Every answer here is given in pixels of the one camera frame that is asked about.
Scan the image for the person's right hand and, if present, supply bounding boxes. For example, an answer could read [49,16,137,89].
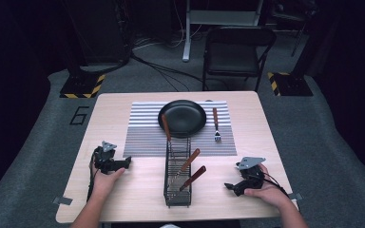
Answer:
[243,163,292,209]

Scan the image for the dark cabinet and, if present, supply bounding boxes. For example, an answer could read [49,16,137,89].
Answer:
[61,0,132,75]

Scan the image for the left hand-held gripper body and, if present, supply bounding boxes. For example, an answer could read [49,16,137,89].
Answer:
[93,141,119,175]

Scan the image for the person's left hand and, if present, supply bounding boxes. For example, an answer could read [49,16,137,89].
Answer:
[89,163,126,199]

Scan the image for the hand-held gripper black cable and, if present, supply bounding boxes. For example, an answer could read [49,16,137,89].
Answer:
[261,172,290,198]
[86,148,100,202]

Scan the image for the right hand-held gripper black cable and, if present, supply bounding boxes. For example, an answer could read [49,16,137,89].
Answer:
[261,172,290,198]

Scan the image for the black floor cables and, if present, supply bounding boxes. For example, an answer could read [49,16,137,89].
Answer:
[129,51,211,93]

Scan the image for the grey tape piece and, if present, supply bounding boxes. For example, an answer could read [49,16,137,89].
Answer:
[52,196,74,206]
[287,191,304,201]

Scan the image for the grey striped placemat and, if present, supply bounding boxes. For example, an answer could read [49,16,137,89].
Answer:
[123,100,238,158]

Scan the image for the wooden-handled fork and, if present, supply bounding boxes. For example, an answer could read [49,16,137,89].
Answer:
[211,106,222,143]

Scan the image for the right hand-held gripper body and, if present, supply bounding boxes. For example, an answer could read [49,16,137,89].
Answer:
[234,156,267,193]

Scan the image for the black folding chair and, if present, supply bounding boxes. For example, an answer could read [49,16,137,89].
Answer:
[201,26,278,93]

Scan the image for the black wire cutlery basket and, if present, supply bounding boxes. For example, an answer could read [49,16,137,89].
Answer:
[163,136,193,209]

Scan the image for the black yellow striped stand base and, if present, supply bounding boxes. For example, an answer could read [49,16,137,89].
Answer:
[267,71,315,97]
[59,73,106,100]

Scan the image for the wooden-handled utensil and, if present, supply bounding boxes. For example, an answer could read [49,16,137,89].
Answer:
[170,147,202,185]
[179,164,208,193]
[161,113,174,160]

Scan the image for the black round plate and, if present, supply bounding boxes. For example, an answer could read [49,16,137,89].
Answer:
[157,99,207,140]

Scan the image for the left hand-held gripper black cable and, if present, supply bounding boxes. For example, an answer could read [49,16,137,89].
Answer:
[86,148,100,202]

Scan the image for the white metal stand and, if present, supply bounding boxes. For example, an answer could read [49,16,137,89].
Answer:
[182,0,264,63]

